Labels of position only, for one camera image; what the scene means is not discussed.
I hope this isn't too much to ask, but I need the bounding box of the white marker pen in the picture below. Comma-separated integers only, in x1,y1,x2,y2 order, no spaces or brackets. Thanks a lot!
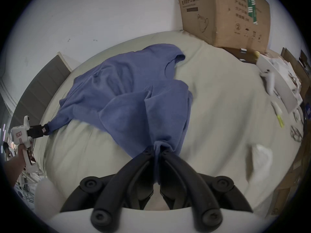
271,101,283,116

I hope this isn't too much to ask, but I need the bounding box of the blue shirt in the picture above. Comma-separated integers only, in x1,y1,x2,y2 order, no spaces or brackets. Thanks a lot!
46,43,194,184

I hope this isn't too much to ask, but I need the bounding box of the person's left hand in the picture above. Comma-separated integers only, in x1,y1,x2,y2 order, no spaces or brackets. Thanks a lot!
17,145,27,161

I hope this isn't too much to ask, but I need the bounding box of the white hand controller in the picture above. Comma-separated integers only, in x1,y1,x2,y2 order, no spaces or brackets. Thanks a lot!
259,69,276,96

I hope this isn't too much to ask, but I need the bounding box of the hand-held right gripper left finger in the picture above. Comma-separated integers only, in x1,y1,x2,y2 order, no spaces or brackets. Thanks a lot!
60,147,156,228

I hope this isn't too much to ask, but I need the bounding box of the dark low table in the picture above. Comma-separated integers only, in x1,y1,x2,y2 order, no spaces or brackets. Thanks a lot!
222,47,259,64

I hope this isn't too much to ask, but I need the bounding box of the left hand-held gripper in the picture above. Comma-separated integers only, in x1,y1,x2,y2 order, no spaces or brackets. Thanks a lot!
10,116,51,174

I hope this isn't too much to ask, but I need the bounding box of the large brown cardboard carton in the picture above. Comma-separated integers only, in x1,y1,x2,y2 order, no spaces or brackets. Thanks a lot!
175,0,271,54

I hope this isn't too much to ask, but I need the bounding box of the white flat board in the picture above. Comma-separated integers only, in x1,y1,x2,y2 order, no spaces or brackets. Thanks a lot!
256,54,303,114

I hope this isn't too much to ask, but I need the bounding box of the bed with beige sheet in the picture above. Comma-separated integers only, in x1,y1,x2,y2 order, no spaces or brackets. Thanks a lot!
34,29,305,218

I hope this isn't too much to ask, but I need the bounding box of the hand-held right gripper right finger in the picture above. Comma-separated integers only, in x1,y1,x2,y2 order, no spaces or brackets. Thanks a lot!
160,150,253,228

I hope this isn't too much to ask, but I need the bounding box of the flat brown cardboard box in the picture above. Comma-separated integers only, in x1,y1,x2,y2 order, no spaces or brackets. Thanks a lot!
268,140,310,218

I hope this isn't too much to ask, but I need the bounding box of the grey padded headboard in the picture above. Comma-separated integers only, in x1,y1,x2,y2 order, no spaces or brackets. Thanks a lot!
10,54,73,130

